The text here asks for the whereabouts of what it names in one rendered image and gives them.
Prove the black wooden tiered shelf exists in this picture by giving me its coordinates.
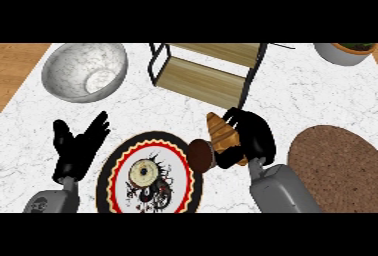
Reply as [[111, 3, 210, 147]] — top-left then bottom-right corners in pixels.
[[148, 43, 297, 111]]

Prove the decorated black red plate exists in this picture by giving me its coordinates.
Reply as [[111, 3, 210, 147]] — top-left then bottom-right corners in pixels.
[[95, 130, 206, 214]]

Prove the chocolate cupcake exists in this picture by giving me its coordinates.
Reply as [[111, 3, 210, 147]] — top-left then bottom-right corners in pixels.
[[186, 138, 219, 174]]

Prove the grey potted plant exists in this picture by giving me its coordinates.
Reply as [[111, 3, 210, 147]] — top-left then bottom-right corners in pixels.
[[313, 43, 378, 67]]

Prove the brown oval placemat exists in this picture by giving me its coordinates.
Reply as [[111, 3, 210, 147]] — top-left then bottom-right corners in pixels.
[[287, 124, 378, 214]]

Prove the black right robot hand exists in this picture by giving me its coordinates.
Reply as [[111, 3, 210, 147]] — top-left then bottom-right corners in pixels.
[[214, 107, 278, 170]]

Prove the grey marble bowl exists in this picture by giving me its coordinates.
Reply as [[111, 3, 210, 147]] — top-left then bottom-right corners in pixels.
[[40, 43, 130, 104]]

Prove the golden brown croissant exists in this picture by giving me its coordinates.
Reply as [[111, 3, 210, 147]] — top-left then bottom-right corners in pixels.
[[206, 111, 250, 167]]

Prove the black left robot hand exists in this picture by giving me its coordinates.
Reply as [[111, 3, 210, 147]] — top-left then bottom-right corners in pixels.
[[51, 110, 113, 183]]

